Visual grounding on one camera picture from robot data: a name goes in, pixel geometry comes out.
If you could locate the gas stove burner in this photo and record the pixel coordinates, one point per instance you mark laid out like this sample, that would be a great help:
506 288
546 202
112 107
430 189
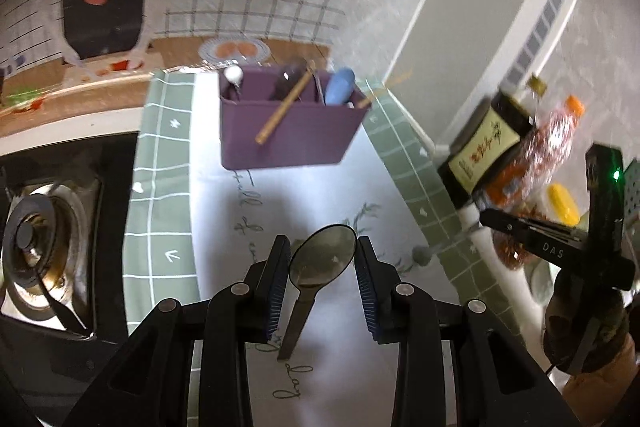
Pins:
50 227

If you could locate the white bowl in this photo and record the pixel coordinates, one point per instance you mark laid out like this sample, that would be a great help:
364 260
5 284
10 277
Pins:
540 279

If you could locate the white plastic spoon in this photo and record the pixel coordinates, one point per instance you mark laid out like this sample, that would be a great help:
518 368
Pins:
233 74

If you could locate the wooden chopstick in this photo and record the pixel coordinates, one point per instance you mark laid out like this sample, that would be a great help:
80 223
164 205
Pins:
280 114
372 98

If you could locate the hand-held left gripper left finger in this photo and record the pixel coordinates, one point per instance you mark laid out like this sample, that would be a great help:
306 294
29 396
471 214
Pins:
280 287

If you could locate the cartoon kitchen wall sticker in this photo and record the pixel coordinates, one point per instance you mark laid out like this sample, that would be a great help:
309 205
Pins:
105 7

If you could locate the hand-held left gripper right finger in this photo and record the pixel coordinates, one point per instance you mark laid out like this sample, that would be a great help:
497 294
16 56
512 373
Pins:
365 287

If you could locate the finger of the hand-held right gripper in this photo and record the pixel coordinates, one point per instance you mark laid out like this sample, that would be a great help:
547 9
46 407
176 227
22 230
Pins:
525 229

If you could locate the purple utensil holder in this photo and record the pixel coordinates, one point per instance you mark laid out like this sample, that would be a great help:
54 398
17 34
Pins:
285 142

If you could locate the plastic-wrapped chili sauce bottle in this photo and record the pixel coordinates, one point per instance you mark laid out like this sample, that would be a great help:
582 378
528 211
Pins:
545 142

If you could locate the green grid table mat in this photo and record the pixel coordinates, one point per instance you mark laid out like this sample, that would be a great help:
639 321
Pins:
160 227

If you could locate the person's right hand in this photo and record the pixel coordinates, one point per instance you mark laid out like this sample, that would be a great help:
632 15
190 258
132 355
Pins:
565 322

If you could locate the person's right forearm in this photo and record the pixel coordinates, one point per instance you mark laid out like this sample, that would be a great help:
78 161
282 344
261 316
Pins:
615 387

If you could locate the white vent grille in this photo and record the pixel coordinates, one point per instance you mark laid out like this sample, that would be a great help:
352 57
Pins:
542 22

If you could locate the dark soy sauce bottle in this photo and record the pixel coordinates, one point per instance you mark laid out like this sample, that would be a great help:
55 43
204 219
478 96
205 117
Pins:
480 152

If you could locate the white printed table mat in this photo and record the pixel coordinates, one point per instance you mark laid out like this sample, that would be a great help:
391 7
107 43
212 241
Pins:
350 187

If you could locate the dark ladle head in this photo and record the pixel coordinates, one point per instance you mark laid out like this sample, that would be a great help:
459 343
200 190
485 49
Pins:
287 82

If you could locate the chili sauce jar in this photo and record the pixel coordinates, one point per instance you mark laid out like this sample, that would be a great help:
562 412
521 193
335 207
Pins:
562 202

